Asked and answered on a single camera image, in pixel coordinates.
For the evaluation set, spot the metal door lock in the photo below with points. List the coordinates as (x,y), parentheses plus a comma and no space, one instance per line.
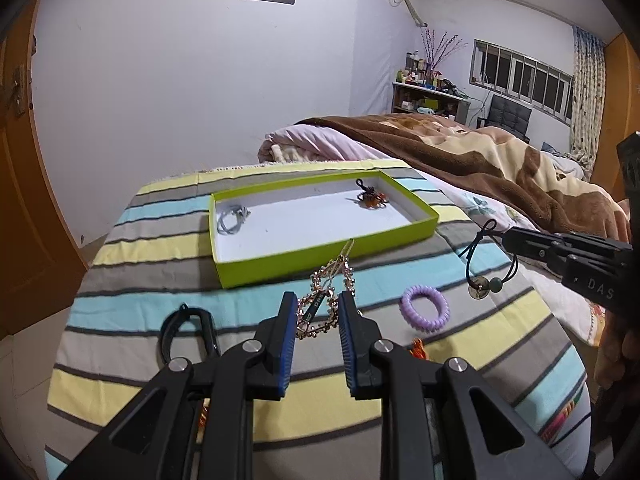
(17,90)

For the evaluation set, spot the wooden wardrobe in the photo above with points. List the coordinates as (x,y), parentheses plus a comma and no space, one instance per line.
(617,90)

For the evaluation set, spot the pink quilt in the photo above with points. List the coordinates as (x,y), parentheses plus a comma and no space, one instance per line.
(320,142)

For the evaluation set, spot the wooden shelf desk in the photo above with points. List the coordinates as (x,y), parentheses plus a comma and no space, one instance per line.
(425,94)

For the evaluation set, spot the group of bottles and jars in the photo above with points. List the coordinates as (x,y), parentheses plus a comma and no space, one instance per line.
(415,72)

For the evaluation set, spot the striped bedsheet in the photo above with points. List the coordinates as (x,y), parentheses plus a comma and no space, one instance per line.
(150,280)

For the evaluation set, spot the person's dark clothing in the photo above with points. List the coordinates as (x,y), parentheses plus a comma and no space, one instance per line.
(617,435)

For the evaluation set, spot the purple decorative branches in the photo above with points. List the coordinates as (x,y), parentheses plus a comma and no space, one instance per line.
(435,50)

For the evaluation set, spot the green cardboard box tray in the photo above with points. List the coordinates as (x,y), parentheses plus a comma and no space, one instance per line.
(310,220)

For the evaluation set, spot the black office chair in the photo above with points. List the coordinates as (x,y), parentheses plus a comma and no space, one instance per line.
(507,112)

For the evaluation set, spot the white floral sheet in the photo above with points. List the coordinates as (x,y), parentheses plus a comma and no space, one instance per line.
(480,207)

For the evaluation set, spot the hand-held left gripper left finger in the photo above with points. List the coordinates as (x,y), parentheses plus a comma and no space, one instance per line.
(289,350)

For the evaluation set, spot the person's right hand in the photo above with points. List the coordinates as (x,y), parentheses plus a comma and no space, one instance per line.
(620,350)

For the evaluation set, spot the black hair band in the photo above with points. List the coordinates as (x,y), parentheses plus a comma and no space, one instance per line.
(207,325)

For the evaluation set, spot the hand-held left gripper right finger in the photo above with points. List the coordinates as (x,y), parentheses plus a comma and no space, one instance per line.
(345,350)

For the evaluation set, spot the barred window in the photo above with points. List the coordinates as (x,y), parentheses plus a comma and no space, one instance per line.
(520,77)

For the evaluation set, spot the wooden door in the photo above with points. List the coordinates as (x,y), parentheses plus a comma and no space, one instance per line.
(30,210)

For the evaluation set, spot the patterned curtain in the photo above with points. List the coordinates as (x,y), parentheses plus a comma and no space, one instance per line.
(586,100)

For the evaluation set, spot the brown and cream blanket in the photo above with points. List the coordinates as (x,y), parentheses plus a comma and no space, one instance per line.
(450,160)

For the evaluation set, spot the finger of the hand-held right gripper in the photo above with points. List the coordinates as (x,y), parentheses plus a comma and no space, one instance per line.
(550,242)
(590,280)

